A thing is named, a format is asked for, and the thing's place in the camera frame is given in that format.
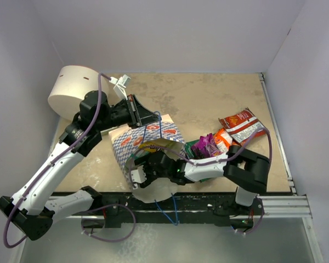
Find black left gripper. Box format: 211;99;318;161
96;94;161;132

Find yellow snack bag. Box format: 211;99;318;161
138;141;167;153

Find blue checkered paper bag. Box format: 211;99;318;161
110;114;185;208

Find green chips bag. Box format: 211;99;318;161
185;140;212;183

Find magenta snack bag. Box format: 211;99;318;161
190;133;222;159

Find red orange snack bag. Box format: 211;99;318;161
219;107;265;146

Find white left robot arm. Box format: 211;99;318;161
0;90;160;241

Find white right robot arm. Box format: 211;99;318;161
131;145;271;214

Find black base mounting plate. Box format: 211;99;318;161
77;192;264;230

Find white paper towel roll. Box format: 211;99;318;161
48;65;99;121

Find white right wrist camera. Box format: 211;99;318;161
131;165;146;189

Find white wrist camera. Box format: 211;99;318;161
131;165;146;189
109;75;131;100

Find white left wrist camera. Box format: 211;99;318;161
109;75;131;100

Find aluminium rail frame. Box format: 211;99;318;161
10;72;324;263

